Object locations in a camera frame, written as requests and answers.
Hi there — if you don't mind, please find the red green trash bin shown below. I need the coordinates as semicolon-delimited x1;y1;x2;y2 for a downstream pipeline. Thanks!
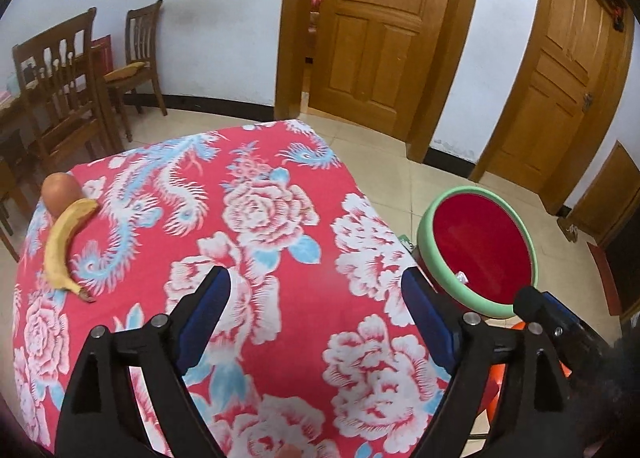
412;186;539;319

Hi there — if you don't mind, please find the orange plastic stool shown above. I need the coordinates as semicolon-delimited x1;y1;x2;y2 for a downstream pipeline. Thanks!
486;322;572;426

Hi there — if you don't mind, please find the low wooden cabinet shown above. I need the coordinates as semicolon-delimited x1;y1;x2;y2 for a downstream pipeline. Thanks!
570;142;639;246

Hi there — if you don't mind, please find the yellow banana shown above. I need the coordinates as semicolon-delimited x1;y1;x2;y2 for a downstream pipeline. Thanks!
43;198;100;303

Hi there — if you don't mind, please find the red floral tablecloth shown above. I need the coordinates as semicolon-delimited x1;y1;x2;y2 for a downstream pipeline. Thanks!
12;121;449;457

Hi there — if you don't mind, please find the red apple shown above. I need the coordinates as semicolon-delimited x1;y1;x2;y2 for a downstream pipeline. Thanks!
41;172;85;218

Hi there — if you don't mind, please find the wooden door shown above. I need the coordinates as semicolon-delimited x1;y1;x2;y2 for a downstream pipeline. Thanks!
309;0;448;140
488;0;615;194

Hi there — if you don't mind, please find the wooden dining table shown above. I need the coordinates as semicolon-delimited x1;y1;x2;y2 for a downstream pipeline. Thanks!
0;34;114;150

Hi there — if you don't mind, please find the near wooden chair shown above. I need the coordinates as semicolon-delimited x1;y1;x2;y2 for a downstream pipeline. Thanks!
12;7;114;173

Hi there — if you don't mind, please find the yellow seat cushion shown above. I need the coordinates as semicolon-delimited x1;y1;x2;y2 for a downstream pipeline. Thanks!
104;62;146;83

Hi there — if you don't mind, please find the far wooden chair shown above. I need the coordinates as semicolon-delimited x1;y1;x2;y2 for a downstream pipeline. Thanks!
105;0;168;142

